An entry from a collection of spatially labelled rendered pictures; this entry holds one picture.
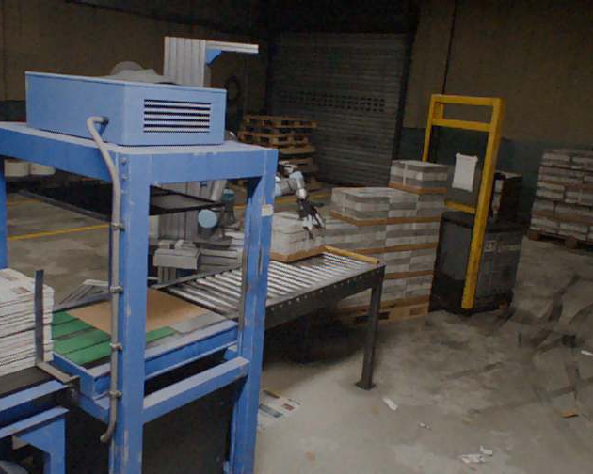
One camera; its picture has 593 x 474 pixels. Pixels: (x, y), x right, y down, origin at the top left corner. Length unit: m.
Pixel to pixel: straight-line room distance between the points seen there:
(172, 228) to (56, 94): 1.85
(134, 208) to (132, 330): 0.39
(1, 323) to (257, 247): 0.90
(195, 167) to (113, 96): 0.34
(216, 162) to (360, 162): 10.08
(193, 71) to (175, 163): 1.99
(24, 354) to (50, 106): 0.87
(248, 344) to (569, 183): 7.01
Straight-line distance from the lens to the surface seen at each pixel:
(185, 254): 3.73
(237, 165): 2.11
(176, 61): 3.90
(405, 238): 4.82
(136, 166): 1.82
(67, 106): 2.27
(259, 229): 2.26
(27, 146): 2.27
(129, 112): 2.01
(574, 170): 8.93
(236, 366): 2.40
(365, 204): 4.48
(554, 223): 9.04
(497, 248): 5.44
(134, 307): 1.93
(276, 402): 3.57
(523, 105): 10.79
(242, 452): 2.66
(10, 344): 2.16
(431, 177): 4.89
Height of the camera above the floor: 1.76
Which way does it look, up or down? 14 degrees down
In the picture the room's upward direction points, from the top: 5 degrees clockwise
